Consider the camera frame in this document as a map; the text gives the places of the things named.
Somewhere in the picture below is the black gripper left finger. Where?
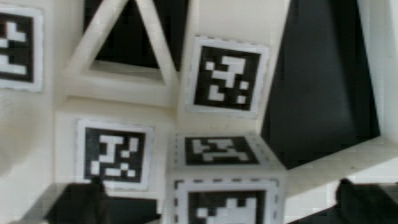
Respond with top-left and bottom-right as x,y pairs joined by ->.
44,178 -> 159,224

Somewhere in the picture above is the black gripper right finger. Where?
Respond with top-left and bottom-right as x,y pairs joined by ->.
287,179 -> 398,224

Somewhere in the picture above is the white chair back ladder part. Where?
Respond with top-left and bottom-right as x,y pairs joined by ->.
0,0 -> 289,224

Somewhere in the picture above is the white chair seat plate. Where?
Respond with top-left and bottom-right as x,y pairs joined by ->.
284,0 -> 398,221

